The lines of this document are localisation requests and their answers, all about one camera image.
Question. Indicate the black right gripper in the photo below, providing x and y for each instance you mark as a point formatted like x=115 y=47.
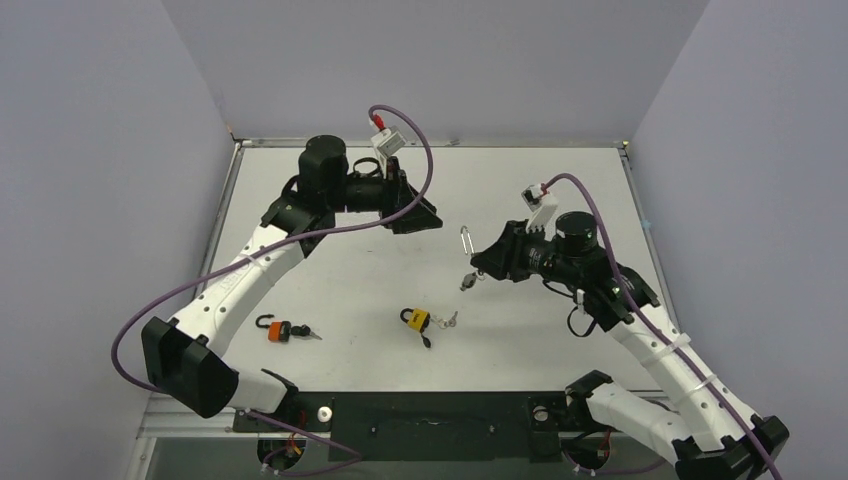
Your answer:
x=516 y=250

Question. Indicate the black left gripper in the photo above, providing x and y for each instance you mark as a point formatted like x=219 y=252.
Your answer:
x=396 y=192

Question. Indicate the small brass padlock with keys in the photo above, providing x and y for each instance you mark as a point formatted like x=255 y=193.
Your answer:
x=469 y=280

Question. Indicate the yellow padlock with keys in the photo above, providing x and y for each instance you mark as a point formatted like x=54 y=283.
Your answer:
x=420 y=320

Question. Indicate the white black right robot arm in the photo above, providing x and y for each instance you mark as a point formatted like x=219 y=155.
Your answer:
x=707 y=432

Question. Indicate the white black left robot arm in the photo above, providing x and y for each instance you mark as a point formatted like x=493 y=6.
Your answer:
x=184 y=354

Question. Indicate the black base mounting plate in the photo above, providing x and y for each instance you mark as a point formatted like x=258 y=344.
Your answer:
x=437 y=426

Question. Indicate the orange padlock with keys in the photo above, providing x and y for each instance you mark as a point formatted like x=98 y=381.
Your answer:
x=282 y=331

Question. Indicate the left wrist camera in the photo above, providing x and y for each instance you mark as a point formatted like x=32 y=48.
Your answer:
x=387 y=143

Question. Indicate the aluminium rail frame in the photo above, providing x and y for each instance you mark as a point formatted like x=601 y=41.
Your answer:
x=165 y=417

